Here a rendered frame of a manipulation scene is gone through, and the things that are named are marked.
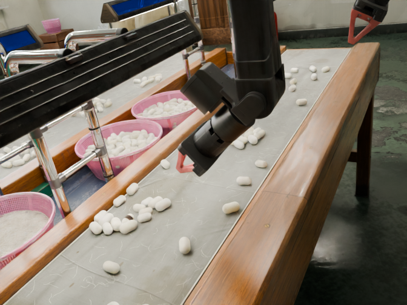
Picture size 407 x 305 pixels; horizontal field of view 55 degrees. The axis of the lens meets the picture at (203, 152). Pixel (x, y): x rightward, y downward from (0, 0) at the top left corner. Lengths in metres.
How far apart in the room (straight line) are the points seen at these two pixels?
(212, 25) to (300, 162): 5.01
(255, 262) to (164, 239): 0.21
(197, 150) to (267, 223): 0.19
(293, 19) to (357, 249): 4.12
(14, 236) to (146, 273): 0.36
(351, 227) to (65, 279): 1.45
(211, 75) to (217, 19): 5.20
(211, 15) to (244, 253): 5.27
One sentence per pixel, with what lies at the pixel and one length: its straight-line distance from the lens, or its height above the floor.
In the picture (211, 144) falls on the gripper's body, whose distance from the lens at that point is 0.67.
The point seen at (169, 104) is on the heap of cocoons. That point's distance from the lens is 1.48.
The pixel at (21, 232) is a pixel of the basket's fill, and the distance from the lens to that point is 0.99.
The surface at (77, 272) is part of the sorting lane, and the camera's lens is 0.79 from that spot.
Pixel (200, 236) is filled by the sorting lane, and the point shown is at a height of 0.74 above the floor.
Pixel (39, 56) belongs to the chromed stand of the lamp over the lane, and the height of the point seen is 1.11.
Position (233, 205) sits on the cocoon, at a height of 0.76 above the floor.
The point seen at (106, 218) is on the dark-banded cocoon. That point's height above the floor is 0.76.
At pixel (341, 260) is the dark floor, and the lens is 1.79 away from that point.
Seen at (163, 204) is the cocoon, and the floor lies 0.76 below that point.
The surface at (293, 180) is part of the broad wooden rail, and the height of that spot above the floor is 0.76.
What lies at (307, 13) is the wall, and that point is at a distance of 5.51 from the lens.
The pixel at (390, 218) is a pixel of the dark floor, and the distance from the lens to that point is 2.04.
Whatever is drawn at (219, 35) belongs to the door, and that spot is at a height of 0.13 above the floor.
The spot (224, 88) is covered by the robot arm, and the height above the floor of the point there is 1.03.
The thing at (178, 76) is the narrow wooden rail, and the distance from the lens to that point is 1.72.
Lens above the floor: 1.23
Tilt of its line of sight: 27 degrees down
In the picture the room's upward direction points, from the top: 10 degrees counter-clockwise
